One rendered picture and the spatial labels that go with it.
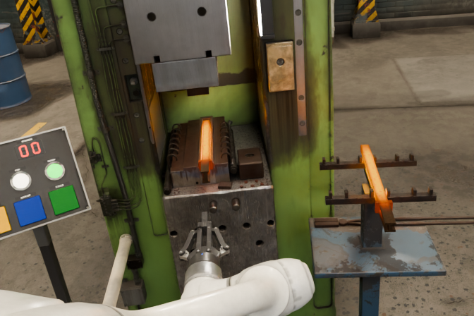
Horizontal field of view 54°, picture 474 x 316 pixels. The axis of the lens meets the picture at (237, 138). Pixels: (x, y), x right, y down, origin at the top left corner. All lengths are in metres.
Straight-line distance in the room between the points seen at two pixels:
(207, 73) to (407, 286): 1.60
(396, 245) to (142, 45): 1.04
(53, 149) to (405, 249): 1.17
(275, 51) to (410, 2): 6.02
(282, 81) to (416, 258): 0.72
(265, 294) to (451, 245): 2.12
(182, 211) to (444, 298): 1.44
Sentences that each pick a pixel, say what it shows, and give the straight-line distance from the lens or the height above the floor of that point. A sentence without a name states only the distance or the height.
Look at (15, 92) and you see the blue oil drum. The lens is 6.04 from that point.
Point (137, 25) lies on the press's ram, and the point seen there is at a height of 1.48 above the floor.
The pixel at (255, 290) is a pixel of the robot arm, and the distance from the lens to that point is 0.86.
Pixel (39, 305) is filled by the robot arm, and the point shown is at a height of 1.41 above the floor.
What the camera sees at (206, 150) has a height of 1.01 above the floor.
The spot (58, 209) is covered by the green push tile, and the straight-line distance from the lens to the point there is 1.55.
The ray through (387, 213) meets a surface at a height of 1.00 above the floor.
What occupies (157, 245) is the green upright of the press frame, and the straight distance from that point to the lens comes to 1.98.
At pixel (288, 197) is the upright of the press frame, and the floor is 0.74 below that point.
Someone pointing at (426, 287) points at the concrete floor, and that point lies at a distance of 2.62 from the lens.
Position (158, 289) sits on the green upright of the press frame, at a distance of 2.13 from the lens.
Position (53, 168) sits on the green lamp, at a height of 1.10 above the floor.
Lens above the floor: 1.75
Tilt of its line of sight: 25 degrees down
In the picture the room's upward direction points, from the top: 6 degrees counter-clockwise
